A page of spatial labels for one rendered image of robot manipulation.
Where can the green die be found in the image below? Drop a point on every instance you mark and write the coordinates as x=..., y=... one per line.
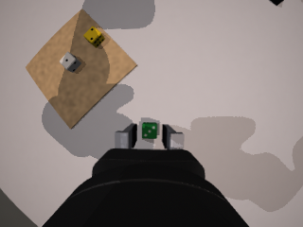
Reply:
x=149, y=130

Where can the white die with black pips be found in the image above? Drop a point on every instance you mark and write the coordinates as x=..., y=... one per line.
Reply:
x=70, y=62

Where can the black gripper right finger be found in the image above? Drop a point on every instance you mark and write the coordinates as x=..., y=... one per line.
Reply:
x=172, y=139

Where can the tan square mat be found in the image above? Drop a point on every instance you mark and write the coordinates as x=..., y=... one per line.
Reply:
x=73, y=95

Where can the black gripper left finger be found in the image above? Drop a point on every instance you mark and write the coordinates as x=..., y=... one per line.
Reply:
x=126, y=138

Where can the yellow die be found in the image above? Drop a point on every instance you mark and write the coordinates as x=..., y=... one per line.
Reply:
x=94, y=37

